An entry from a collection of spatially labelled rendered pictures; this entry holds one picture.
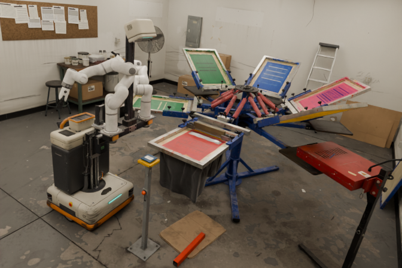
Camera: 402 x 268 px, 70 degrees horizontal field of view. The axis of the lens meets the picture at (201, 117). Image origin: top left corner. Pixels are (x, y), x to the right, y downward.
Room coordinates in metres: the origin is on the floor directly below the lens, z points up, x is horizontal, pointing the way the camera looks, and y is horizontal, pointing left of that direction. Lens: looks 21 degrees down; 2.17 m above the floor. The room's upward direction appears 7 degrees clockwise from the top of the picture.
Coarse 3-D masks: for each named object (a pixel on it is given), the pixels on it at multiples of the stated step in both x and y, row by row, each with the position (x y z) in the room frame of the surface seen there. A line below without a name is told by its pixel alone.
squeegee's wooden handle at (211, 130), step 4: (196, 124) 2.74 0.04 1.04; (200, 124) 2.71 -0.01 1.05; (204, 124) 2.70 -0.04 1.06; (196, 128) 2.73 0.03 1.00; (200, 128) 2.71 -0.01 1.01; (204, 128) 2.69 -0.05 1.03; (208, 128) 2.67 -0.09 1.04; (212, 128) 2.65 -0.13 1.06; (216, 128) 2.65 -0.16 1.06; (208, 132) 2.66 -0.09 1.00; (212, 132) 2.64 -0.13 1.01; (216, 132) 2.62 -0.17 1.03; (220, 132) 2.60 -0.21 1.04; (224, 132) 2.58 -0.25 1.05; (220, 136) 2.60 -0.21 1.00
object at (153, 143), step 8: (176, 128) 2.69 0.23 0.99; (184, 128) 2.75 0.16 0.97; (160, 136) 2.45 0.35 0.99; (168, 136) 2.51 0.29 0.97; (152, 144) 2.28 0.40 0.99; (168, 152) 2.19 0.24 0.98; (176, 152) 2.18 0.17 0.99; (216, 152) 2.27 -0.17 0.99; (184, 160) 2.10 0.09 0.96; (192, 160) 2.07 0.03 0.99; (208, 160) 2.11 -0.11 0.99; (200, 168) 2.03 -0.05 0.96
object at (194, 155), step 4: (208, 136) 2.66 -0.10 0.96; (200, 140) 2.55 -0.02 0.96; (204, 140) 2.56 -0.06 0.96; (220, 140) 2.61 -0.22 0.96; (208, 144) 2.48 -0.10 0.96; (212, 144) 2.49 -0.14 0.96; (216, 144) 2.50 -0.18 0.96; (220, 144) 2.51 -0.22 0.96; (212, 148) 2.40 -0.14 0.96; (216, 148) 2.41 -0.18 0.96; (184, 152) 2.27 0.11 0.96; (188, 152) 2.28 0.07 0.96; (192, 152) 2.28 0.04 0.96; (204, 152) 2.31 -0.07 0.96; (208, 152) 2.32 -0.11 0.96; (192, 156) 2.21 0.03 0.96; (196, 156) 2.22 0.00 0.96; (200, 156) 2.23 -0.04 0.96; (204, 156) 2.23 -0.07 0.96
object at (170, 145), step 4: (188, 132) 2.70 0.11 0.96; (196, 132) 2.72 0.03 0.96; (180, 136) 2.57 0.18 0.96; (184, 136) 2.59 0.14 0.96; (188, 136) 2.60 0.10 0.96; (192, 136) 2.61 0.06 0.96; (196, 136) 2.62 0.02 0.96; (172, 140) 2.47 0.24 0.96; (176, 140) 2.48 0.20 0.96; (164, 144) 2.37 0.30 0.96; (168, 144) 2.38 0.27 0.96; (172, 144) 2.39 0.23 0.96; (176, 144) 2.40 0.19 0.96; (172, 148) 2.31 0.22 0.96; (176, 148) 2.32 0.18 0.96; (180, 148) 2.32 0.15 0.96; (184, 148) 2.33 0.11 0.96; (180, 152) 2.26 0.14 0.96
